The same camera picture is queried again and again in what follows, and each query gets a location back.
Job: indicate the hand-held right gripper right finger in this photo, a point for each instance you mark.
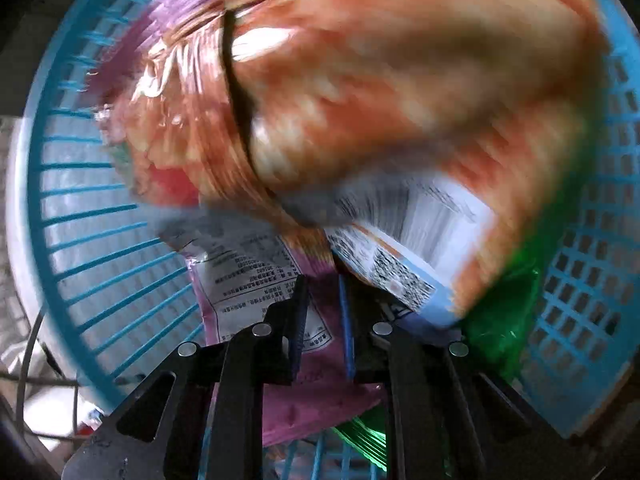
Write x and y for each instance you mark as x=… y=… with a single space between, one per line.
x=346 y=330

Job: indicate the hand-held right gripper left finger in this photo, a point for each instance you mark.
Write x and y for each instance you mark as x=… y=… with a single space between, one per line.
x=300 y=310

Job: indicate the pink snack wrapper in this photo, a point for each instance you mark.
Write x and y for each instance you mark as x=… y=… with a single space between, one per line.
x=320 y=400

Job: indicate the green potato chip bag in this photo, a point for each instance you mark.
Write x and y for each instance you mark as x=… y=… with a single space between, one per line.
x=500 y=320

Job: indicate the orange red snack bag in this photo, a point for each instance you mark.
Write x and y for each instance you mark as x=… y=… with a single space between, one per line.
x=375 y=85

